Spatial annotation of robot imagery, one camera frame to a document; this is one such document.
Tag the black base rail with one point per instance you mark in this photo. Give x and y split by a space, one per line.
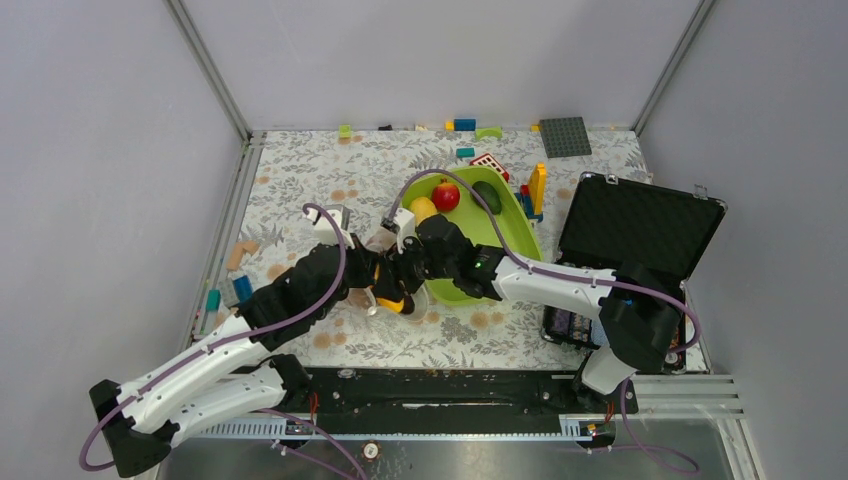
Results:
441 402

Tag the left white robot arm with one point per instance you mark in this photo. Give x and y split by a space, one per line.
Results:
237 368

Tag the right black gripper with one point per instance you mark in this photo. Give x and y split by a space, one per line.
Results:
410 244

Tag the yellow lemon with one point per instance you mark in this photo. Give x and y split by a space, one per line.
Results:
422 209

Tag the green plastic tray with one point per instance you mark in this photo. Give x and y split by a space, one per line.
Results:
475 225

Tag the red white window brick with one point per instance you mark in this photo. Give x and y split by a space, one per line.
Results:
489 160

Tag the red pomegranate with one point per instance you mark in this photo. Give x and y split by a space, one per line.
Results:
445 196

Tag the green arch brick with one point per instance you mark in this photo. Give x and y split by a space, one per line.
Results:
488 132

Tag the blue building brick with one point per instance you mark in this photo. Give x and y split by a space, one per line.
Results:
243 288

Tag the yellow orange mango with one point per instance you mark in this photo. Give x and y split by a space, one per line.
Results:
388 290

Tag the black open case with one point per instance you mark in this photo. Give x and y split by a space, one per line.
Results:
652 235

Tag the grey building baseplate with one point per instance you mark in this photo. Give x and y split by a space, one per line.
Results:
565 137

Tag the clear zip top bag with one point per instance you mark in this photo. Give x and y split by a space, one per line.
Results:
412 307

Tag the yellow blue brick tower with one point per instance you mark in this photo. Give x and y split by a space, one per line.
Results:
531 194

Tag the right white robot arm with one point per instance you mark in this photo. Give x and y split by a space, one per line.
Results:
583 291

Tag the dark green avocado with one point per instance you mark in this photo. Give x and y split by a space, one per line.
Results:
489 195

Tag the teal block at rail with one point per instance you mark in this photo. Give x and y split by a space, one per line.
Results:
213 300

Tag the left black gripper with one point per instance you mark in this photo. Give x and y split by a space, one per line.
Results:
366 261

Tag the L-shaped wooden block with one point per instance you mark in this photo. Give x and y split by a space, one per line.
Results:
238 252

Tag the grey building brick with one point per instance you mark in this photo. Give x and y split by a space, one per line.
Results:
228 294

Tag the blue yellow brick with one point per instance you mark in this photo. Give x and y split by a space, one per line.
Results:
461 124

